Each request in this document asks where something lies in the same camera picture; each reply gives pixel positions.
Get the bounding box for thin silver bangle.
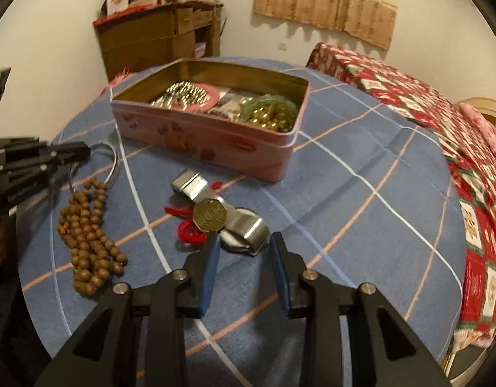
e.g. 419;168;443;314
67;141;119;194

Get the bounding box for brown wooden bead mala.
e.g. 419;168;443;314
57;177;128;297

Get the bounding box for silver metal cuff bracelet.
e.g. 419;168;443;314
171;168;271;257

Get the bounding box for gold coin red cord pendant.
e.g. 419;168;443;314
164;199;227;248

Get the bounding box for silver pearl necklace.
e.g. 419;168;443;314
150;80;210;110

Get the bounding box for green jade bangle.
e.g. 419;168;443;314
239;94;299;122

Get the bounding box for blue plaid tablecloth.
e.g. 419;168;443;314
56;59;465;386

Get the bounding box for brown wooden cabinet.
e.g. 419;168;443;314
93;2;222;80

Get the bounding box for pink metal tin box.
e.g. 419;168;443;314
110;59;311;183

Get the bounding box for paper cards in tin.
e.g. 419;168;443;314
205;89;255;122

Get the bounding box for bed with red quilt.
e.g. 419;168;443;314
306;43;496;352

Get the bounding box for pink pillow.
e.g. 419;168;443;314
457;102;496;157

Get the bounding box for cream wooden headboard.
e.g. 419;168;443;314
455;97;496;129

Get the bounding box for pink bangle bracelet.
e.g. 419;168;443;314
178;82;221;114

